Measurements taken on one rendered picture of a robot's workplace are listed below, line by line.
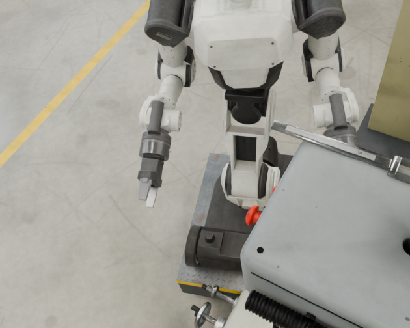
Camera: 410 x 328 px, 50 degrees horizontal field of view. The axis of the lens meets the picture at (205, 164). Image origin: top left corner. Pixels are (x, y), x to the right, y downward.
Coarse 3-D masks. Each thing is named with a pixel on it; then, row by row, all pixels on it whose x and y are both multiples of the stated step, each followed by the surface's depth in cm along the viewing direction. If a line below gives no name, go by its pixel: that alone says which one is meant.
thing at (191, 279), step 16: (208, 160) 258; (224, 160) 257; (208, 176) 252; (208, 192) 246; (208, 208) 240; (192, 224) 236; (192, 272) 221; (208, 272) 220; (224, 272) 219; (240, 272) 218; (192, 288) 226; (224, 288) 214; (240, 288) 213
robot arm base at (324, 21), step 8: (296, 0) 120; (304, 0) 120; (296, 8) 120; (304, 8) 119; (328, 8) 114; (336, 8) 114; (304, 16) 118; (312, 16) 116; (320, 16) 114; (328, 16) 114; (336, 16) 114; (344, 16) 115; (304, 24) 117; (312, 24) 117; (320, 24) 117; (328, 24) 117; (336, 24) 118; (304, 32) 120; (312, 32) 121; (320, 32) 121; (328, 32) 121
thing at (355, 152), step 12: (276, 120) 77; (288, 132) 75; (300, 132) 75; (312, 132) 75; (324, 144) 73; (336, 144) 73; (348, 144) 72; (360, 156) 71; (372, 156) 71; (384, 156) 70; (396, 156) 70; (384, 168) 70; (396, 168) 69; (408, 180) 67
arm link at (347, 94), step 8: (328, 88) 132; (336, 88) 131; (344, 88) 130; (320, 96) 134; (328, 96) 132; (344, 96) 129; (352, 96) 126; (352, 104) 123; (352, 112) 123; (352, 120) 124
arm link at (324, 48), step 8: (336, 32) 127; (312, 40) 131; (320, 40) 129; (328, 40) 129; (336, 40) 133; (304, 48) 141; (312, 48) 136; (320, 48) 133; (328, 48) 134; (336, 48) 137; (304, 56) 141; (312, 56) 140; (320, 56) 138; (328, 56) 138; (344, 56) 140; (304, 64) 142; (344, 64) 140; (304, 72) 144
